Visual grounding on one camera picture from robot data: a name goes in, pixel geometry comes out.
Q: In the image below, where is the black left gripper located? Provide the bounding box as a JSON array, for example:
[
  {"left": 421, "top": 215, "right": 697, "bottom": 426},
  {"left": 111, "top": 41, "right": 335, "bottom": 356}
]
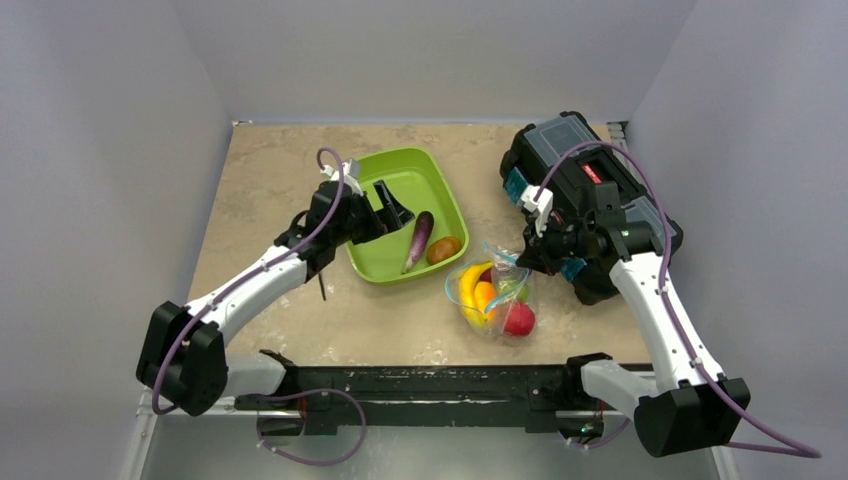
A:
[{"left": 331, "top": 181, "right": 412, "bottom": 247}]

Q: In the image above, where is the purple fake eggplant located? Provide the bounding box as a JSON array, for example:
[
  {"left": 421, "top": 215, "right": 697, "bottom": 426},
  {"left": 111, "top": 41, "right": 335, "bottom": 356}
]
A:
[{"left": 401, "top": 211, "right": 435, "bottom": 275}]

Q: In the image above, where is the brown fake kiwi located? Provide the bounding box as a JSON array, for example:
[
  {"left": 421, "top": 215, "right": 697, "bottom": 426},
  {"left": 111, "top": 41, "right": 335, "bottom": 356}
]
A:
[{"left": 426, "top": 236, "right": 462, "bottom": 265}]

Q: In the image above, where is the clear zip top bag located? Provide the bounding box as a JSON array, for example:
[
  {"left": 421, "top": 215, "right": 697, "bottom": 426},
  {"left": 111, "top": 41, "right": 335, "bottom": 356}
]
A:
[{"left": 444, "top": 243, "right": 539, "bottom": 340}]

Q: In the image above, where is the yellow fake banana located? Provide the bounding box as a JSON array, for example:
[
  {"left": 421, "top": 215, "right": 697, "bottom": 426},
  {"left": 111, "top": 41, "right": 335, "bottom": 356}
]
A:
[{"left": 459, "top": 262, "right": 493, "bottom": 329}]

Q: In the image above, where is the orange fake fruit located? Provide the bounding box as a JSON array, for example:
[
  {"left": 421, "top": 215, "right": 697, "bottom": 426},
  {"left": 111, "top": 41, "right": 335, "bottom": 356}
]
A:
[{"left": 473, "top": 282, "right": 497, "bottom": 317}]

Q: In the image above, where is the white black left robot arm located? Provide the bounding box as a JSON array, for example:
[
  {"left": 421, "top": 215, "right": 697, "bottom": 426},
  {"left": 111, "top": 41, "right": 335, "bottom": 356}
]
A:
[{"left": 135, "top": 180, "right": 415, "bottom": 416}]

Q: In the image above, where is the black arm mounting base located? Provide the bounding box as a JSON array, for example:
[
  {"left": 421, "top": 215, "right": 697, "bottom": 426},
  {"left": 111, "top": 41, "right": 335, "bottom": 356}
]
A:
[{"left": 234, "top": 361, "right": 610, "bottom": 441}]

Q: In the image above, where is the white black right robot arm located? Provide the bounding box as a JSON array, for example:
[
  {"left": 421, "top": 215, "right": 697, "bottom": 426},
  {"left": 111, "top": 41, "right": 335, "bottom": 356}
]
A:
[{"left": 517, "top": 182, "right": 750, "bottom": 457}]

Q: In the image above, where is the green fake pear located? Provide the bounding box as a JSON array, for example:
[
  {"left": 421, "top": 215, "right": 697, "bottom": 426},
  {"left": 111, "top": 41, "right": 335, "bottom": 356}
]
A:
[{"left": 499, "top": 280, "right": 530, "bottom": 303}]

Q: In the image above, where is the red fake apple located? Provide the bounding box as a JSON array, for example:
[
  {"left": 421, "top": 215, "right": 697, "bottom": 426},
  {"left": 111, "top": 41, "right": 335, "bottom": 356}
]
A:
[{"left": 503, "top": 302, "right": 536, "bottom": 337}]

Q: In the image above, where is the black plastic toolbox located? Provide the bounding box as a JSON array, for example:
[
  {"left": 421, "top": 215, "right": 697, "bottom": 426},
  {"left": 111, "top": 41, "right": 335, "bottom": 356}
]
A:
[{"left": 500, "top": 112, "right": 684, "bottom": 305}]

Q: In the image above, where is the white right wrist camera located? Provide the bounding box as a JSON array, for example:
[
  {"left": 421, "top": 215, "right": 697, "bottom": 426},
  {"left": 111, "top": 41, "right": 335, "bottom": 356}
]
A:
[{"left": 518, "top": 185, "right": 553, "bottom": 238}]

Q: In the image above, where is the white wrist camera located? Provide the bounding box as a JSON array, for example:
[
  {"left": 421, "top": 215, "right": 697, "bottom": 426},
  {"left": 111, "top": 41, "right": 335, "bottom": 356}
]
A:
[
  {"left": 518, "top": 185, "right": 553, "bottom": 238},
  {"left": 321, "top": 158, "right": 364, "bottom": 196}
]

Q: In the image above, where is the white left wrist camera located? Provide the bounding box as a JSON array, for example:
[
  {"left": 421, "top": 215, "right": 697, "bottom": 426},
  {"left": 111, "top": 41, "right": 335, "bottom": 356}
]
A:
[{"left": 321, "top": 158, "right": 364, "bottom": 196}]

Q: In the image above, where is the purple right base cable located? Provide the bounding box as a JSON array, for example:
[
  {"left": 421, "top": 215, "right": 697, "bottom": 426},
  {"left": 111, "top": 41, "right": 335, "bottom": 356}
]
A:
[{"left": 566, "top": 413, "right": 634, "bottom": 450}]

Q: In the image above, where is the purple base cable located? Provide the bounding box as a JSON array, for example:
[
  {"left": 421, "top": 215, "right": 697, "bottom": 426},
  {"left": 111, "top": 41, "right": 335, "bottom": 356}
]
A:
[
  {"left": 255, "top": 388, "right": 368, "bottom": 468},
  {"left": 566, "top": 413, "right": 634, "bottom": 450}
]

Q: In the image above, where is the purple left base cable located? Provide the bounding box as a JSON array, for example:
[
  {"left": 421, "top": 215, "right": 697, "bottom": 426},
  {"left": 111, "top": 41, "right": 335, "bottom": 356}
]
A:
[{"left": 255, "top": 388, "right": 368, "bottom": 468}]

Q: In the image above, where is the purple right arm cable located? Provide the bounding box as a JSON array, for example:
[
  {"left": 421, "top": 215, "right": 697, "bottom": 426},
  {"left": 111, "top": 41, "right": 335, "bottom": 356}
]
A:
[{"left": 535, "top": 140, "right": 823, "bottom": 460}]

